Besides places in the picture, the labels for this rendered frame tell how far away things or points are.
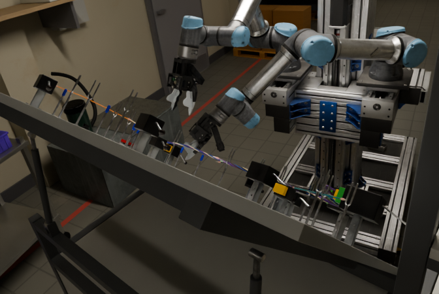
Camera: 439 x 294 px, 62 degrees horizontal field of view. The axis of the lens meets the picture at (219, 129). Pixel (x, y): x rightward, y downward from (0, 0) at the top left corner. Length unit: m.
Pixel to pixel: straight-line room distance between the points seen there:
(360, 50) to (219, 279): 1.04
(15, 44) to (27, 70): 0.22
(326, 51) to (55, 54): 2.72
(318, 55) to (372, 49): 0.24
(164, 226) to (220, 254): 0.29
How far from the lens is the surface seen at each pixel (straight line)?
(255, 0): 1.55
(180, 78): 1.37
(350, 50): 1.60
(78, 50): 3.87
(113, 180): 3.03
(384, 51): 1.68
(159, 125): 0.85
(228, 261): 1.44
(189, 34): 1.38
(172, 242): 1.55
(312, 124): 2.07
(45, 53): 3.66
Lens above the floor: 1.89
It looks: 29 degrees down
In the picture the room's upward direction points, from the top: 7 degrees counter-clockwise
